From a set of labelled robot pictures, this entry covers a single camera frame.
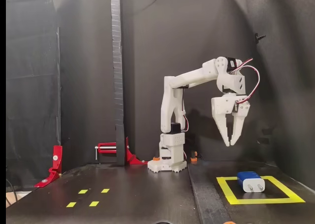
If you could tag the yellow tape square outline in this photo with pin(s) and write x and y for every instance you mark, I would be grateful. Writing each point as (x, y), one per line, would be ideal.
(265, 201)

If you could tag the black spring clip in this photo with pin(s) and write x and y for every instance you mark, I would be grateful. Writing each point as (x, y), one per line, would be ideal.
(258, 37)

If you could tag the red screw clamp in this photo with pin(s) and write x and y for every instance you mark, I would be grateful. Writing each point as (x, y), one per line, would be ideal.
(105, 144)

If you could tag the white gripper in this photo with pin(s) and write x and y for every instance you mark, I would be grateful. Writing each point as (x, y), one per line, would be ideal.
(222, 106)

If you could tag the small yellow tape marker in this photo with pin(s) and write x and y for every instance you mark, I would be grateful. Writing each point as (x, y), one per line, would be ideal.
(94, 203)
(71, 204)
(83, 191)
(105, 190)

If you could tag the red triangular bracket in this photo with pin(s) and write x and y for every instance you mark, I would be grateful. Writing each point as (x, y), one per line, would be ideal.
(133, 158)

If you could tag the black post with grey tape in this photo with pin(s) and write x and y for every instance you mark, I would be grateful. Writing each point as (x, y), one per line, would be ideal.
(117, 61)

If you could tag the long black flat bar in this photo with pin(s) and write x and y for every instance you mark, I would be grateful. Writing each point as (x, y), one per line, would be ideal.
(204, 197)

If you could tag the orange black spring clamp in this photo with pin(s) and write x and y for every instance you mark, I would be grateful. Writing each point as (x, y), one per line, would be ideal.
(230, 222)
(194, 160)
(155, 158)

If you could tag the black fabric side panel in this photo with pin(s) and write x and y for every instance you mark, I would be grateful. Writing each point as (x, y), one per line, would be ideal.
(32, 86)

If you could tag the black backdrop cloth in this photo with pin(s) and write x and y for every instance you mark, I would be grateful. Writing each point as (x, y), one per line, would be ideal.
(197, 37)

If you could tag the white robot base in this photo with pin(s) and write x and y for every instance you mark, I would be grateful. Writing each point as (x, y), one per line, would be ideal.
(172, 157)

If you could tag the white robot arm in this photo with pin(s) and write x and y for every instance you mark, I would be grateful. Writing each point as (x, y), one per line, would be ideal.
(172, 98)

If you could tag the red angled bracket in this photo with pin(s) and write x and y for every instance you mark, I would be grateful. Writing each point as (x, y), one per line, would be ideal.
(58, 152)

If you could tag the blue white charger block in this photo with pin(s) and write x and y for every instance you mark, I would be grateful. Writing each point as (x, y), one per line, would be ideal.
(253, 185)

